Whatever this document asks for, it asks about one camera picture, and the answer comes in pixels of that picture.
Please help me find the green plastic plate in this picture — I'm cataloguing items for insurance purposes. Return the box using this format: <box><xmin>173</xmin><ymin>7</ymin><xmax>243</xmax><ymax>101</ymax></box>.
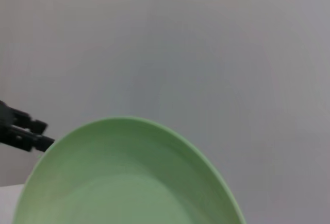
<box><xmin>11</xmin><ymin>115</ymin><xmax>248</xmax><ymax>224</ymax></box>

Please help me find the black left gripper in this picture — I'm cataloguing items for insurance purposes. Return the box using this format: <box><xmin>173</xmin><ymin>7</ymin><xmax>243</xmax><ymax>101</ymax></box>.
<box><xmin>0</xmin><ymin>100</ymin><xmax>56</xmax><ymax>153</ymax></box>

